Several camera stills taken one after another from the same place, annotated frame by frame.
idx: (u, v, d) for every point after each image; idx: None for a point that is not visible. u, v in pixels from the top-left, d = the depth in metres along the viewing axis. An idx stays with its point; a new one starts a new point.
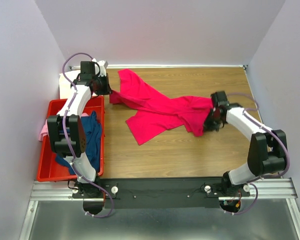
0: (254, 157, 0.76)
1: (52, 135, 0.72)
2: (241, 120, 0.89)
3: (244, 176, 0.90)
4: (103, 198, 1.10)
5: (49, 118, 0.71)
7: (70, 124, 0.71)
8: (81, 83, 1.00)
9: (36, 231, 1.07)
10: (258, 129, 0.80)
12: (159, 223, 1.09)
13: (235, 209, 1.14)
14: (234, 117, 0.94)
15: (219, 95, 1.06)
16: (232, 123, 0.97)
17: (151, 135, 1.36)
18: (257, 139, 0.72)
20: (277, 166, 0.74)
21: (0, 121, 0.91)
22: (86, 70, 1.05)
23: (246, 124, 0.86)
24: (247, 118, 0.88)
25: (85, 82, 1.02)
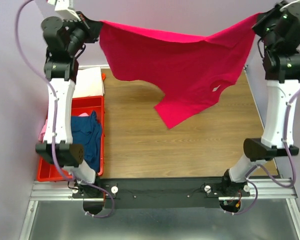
0: (255, 151, 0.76)
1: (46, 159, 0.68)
2: (278, 106, 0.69)
3: (242, 167, 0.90)
4: (103, 198, 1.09)
5: (38, 148, 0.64)
7: (62, 151, 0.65)
8: (59, 71, 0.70)
9: (35, 231, 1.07)
10: (278, 139, 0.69)
12: (159, 222, 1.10)
13: (235, 209, 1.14)
14: (276, 86, 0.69)
15: (295, 31, 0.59)
16: (267, 81, 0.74)
17: (181, 119, 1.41)
18: (267, 150, 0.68)
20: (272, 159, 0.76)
21: (0, 120, 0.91)
22: (57, 48, 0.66)
23: (275, 118, 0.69)
24: (285, 112, 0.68)
25: (64, 63, 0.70)
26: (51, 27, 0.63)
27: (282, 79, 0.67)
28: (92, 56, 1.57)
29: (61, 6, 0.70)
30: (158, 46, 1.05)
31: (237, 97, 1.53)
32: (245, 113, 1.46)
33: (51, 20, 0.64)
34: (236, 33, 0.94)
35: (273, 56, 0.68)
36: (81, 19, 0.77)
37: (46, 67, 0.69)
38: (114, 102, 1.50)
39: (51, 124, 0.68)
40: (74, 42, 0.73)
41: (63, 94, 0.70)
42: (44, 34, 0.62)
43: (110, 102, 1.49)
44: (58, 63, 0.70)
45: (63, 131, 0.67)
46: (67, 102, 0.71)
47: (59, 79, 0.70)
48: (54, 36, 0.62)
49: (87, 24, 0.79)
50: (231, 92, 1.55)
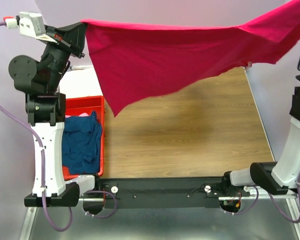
0: (262, 182, 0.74)
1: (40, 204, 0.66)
2: (299, 149, 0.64)
3: (245, 180, 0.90)
4: (103, 198, 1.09)
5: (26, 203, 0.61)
7: (54, 204, 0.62)
8: (45, 114, 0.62)
9: (36, 231, 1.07)
10: (293, 181, 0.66)
12: (159, 222, 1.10)
13: (235, 209, 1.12)
14: None
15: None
16: (291, 117, 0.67)
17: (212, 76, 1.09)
18: (275, 191, 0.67)
20: None
21: (0, 120, 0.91)
22: (35, 92, 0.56)
23: (294, 160, 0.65)
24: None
25: (47, 106, 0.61)
26: (22, 73, 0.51)
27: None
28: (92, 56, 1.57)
29: (28, 32, 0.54)
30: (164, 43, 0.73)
31: (237, 96, 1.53)
32: (245, 113, 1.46)
33: (20, 62, 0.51)
34: (279, 19, 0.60)
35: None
36: (58, 40, 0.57)
37: (28, 109, 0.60)
38: None
39: (39, 175, 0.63)
40: (52, 71, 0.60)
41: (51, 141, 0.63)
42: (15, 84, 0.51)
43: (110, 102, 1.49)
44: (41, 104, 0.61)
45: (53, 183, 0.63)
46: (56, 148, 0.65)
47: (45, 124, 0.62)
48: (28, 86, 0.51)
49: (66, 42, 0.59)
50: (232, 92, 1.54)
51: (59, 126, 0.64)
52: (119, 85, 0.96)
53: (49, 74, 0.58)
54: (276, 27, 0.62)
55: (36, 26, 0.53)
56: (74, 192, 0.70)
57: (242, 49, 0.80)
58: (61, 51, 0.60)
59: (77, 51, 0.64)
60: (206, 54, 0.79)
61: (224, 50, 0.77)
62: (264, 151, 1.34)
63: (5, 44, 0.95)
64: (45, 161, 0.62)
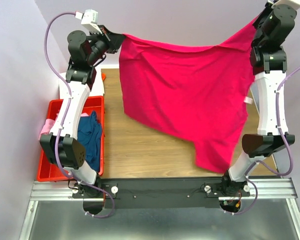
0: (251, 144, 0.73)
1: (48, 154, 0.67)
2: (266, 95, 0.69)
3: (242, 166, 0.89)
4: (103, 198, 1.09)
5: (42, 137, 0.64)
7: (64, 146, 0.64)
8: (79, 76, 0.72)
9: (35, 231, 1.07)
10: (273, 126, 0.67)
12: (159, 223, 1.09)
13: (235, 209, 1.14)
14: (262, 77, 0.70)
15: (277, 32, 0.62)
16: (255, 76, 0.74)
17: (207, 154, 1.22)
18: (262, 139, 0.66)
20: (269, 153, 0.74)
21: (0, 120, 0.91)
22: (79, 58, 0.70)
23: (267, 106, 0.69)
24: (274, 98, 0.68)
25: (83, 72, 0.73)
26: (75, 40, 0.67)
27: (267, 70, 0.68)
28: None
29: (85, 20, 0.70)
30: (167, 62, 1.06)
31: None
32: None
33: (76, 34, 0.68)
34: (242, 36, 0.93)
35: (259, 52, 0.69)
36: (103, 32, 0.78)
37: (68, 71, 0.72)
38: (114, 102, 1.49)
39: (60, 119, 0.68)
40: (94, 53, 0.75)
41: (78, 94, 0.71)
42: (69, 45, 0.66)
43: (110, 102, 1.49)
44: (79, 69, 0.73)
45: (70, 125, 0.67)
46: (80, 103, 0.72)
47: (77, 83, 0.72)
48: (77, 48, 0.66)
49: (108, 36, 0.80)
50: None
51: (87, 88, 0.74)
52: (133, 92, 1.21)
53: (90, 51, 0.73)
54: (239, 43, 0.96)
55: (92, 17, 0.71)
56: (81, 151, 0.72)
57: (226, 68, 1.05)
58: (103, 42, 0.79)
59: (112, 48, 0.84)
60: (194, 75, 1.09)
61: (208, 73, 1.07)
62: None
63: (5, 45, 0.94)
64: (69, 107, 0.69)
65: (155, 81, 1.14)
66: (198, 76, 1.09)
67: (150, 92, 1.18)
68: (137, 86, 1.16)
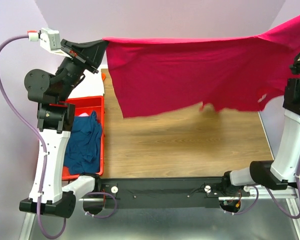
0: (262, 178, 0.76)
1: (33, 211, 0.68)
2: (295, 141, 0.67)
3: (245, 180, 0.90)
4: (103, 198, 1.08)
5: (21, 204, 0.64)
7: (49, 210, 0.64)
8: (52, 121, 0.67)
9: (35, 231, 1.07)
10: (290, 175, 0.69)
12: (159, 223, 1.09)
13: (235, 209, 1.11)
14: (296, 121, 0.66)
15: None
16: (285, 110, 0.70)
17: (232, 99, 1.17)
18: (277, 185, 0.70)
20: None
21: (0, 121, 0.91)
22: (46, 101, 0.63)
23: (291, 152, 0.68)
24: None
25: (56, 116, 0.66)
26: (36, 87, 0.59)
27: None
28: None
29: (45, 45, 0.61)
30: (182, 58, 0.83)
31: None
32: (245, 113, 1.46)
33: (35, 75, 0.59)
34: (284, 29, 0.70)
35: None
36: (73, 55, 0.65)
37: (39, 115, 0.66)
38: (114, 102, 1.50)
39: (39, 180, 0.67)
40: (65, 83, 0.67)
41: (54, 148, 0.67)
42: (29, 95, 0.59)
43: (110, 102, 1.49)
44: (51, 112, 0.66)
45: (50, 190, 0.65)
46: (59, 155, 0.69)
47: (51, 130, 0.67)
48: (40, 96, 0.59)
49: (81, 57, 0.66)
50: None
51: (65, 133, 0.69)
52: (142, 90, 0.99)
53: (60, 85, 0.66)
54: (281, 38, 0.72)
55: (52, 41, 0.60)
56: (69, 202, 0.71)
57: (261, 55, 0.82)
58: (75, 65, 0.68)
59: (92, 68, 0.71)
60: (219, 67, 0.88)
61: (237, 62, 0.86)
62: (263, 151, 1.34)
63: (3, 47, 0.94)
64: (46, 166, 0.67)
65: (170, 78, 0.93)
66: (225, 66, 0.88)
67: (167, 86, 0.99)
68: (141, 79, 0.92)
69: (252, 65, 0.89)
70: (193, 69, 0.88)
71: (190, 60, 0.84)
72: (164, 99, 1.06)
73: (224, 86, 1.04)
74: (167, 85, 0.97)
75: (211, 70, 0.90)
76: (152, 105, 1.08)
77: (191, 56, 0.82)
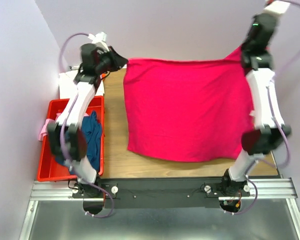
0: (249, 142, 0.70)
1: (51, 144, 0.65)
2: (260, 91, 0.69)
3: (241, 165, 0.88)
4: (103, 198, 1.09)
5: (48, 125, 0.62)
7: (69, 133, 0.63)
8: (86, 80, 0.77)
9: (35, 231, 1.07)
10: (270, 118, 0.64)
12: (159, 222, 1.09)
13: (235, 209, 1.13)
14: (252, 75, 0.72)
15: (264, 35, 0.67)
16: (247, 75, 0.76)
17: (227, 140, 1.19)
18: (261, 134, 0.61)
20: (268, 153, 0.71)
21: None
22: (88, 64, 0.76)
23: (260, 101, 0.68)
24: (268, 96, 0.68)
25: (90, 77, 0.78)
26: (87, 49, 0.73)
27: (256, 67, 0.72)
28: None
29: (97, 39, 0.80)
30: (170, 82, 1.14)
31: None
32: None
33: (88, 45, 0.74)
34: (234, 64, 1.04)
35: (248, 56, 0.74)
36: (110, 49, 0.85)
37: (76, 77, 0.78)
38: (114, 102, 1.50)
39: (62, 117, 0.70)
40: (101, 65, 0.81)
41: (84, 90, 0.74)
42: (81, 53, 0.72)
43: (110, 102, 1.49)
44: (87, 74, 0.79)
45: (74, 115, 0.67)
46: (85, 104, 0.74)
47: (84, 83, 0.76)
48: (88, 54, 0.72)
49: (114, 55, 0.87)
50: None
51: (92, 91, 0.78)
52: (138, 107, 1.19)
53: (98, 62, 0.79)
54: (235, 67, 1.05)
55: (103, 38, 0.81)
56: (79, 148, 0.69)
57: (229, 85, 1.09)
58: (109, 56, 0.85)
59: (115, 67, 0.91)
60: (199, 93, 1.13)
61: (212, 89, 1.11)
62: None
63: (3, 48, 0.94)
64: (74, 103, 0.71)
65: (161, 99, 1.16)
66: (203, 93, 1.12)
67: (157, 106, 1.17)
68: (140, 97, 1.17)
69: (231, 95, 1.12)
70: (185, 94, 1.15)
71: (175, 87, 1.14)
72: (160, 126, 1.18)
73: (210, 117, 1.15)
74: (164, 111, 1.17)
75: (195, 97, 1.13)
76: (150, 130, 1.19)
77: (180, 82, 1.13)
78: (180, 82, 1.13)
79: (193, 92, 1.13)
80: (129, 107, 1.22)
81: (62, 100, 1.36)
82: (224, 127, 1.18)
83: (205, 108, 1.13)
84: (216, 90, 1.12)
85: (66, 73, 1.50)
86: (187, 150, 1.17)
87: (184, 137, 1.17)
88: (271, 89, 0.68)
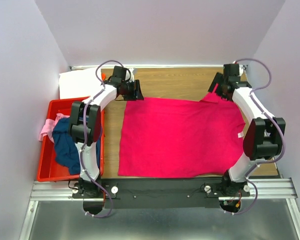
0: (250, 140, 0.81)
1: (72, 118, 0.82)
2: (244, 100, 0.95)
3: (241, 167, 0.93)
4: (104, 198, 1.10)
5: (74, 103, 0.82)
7: (90, 112, 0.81)
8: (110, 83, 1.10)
9: (35, 231, 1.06)
10: (260, 114, 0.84)
12: (159, 223, 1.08)
13: (235, 209, 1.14)
14: (239, 94, 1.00)
15: (233, 74, 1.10)
16: (236, 94, 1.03)
17: (216, 158, 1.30)
18: (255, 125, 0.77)
20: (269, 156, 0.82)
21: (0, 121, 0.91)
22: (117, 75, 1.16)
23: (248, 105, 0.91)
24: (252, 101, 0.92)
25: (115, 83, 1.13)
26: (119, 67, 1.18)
27: (236, 86, 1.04)
28: (91, 56, 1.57)
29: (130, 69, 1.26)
30: (166, 108, 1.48)
31: None
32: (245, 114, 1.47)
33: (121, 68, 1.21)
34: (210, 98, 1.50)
35: (229, 84, 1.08)
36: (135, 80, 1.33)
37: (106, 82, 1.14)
38: (114, 102, 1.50)
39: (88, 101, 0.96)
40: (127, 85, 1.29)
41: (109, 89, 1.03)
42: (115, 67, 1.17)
43: (110, 102, 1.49)
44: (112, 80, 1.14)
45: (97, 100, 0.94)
46: (105, 99, 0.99)
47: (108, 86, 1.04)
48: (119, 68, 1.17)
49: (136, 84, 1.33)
50: None
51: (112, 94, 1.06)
52: (138, 129, 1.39)
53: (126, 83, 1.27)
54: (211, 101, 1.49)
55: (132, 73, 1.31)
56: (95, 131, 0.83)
57: (210, 113, 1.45)
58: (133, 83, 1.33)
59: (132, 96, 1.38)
60: (189, 118, 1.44)
61: (198, 114, 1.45)
62: None
63: (3, 48, 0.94)
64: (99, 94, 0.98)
65: (159, 123, 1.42)
66: (191, 118, 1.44)
67: (155, 128, 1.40)
68: (141, 121, 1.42)
69: (214, 118, 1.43)
70: (175, 122, 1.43)
71: (170, 112, 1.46)
72: (154, 148, 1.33)
73: (199, 140, 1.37)
74: (158, 135, 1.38)
75: (186, 120, 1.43)
76: (145, 151, 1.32)
77: (173, 107, 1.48)
78: (170, 112, 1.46)
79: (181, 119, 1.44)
80: (127, 131, 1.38)
81: (62, 100, 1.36)
82: (211, 146, 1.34)
83: (193, 132, 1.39)
84: (199, 118, 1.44)
85: (66, 73, 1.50)
86: (179, 167, 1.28)
87: (176, 157, 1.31)
88: (254, 97, 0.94)
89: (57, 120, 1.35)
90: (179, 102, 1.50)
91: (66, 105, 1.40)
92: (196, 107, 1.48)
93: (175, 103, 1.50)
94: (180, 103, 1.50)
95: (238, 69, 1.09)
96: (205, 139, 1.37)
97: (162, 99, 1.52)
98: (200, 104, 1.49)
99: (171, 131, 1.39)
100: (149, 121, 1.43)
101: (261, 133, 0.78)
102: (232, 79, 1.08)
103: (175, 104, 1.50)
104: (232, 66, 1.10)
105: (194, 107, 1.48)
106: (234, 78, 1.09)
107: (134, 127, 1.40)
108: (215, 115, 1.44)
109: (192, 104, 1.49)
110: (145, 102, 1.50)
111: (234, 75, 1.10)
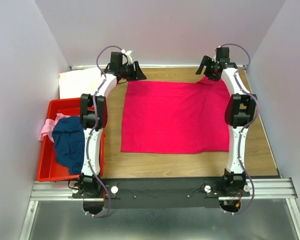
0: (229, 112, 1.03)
1: (82, 109, 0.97)
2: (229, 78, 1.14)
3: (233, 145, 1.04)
4: (103, 198, 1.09)
5: (82, 96, 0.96)
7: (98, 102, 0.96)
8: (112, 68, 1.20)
9: (35, 231, 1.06)
10: (239, 90, 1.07)
12: (159, 223, 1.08)
13: (235, 209, 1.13)
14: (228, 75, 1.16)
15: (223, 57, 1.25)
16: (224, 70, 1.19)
17: (211, 138, 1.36)
18: (232, 98, 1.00)
20: (246, 123, 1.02)
21: None
22: (114, 62, 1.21)
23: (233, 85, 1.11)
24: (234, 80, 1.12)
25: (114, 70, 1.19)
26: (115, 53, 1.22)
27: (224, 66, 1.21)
28: (91, 56, 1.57)
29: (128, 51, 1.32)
30: (166, 92, 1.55)
31: None
32: None
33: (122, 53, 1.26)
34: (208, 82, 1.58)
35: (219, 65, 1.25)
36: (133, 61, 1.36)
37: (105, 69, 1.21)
38: (114, 102, 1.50)
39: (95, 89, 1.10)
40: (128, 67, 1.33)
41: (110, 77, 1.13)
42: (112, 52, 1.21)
43: (109, 103, 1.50)
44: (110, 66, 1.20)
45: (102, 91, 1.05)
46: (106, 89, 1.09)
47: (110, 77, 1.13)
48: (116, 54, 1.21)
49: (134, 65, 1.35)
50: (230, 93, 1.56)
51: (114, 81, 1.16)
52: (139, 109, 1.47)
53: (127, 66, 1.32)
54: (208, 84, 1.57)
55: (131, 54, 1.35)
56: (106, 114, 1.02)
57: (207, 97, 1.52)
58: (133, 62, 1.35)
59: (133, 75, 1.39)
60: (187, 100, 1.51)
61: (195, 97, 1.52)
62: (264, 151, 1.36)
63: (3, 48, 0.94)
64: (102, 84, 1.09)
65: (159, 104, 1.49)
66: (189, 100, 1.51)
67: (155, 109, 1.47)
68: (141, 102, 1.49)
69: (211, 101, 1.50)
70: (174, 104, 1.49)
71: (170, 95, 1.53)
72: (154, 127, 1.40)
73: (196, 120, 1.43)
74: (158, 115, 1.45)
75: (184, 102, 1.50)
76: (146, 131, 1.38)
77: (173, 91, 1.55)
78: (170, 95, 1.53)
79: (183, 106, 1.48)
80: (128, 112, 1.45)
81: (63, 100, 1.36)
82: (207, 126, 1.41)
83: (194, 118, 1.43)
84: (196, 100, 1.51)
85: (66, 73, 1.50)
86: (176, 144, 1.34)
87: (174, 135, 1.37)
88: (237, 76, 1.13)
89: (57, 120, 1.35)
90: (178, 86, 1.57)
91: (65, 105, 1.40)
92: (194, 91, 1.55)
93: (175, 87, 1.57)
94: (179, 88, 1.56)
95: (227, 50, 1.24)
96: (201, 120, 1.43)
97: (163, 83, 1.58)
98: (198, 87, 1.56)
99: (169, 112, 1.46)
100: (149, 103, 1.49)
101: (237, 105, 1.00)
102: (222, 61, 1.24)
103: (175, 88, 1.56)
104: (222, 49, 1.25)
105: (192, 91, 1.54)
106: (224, 59, 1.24)
107: (135, 108, 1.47)
108: (212, 99, 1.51)
109: (190, 88, 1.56)
110: (146, 85, 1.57)
111: (224, 57, 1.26)
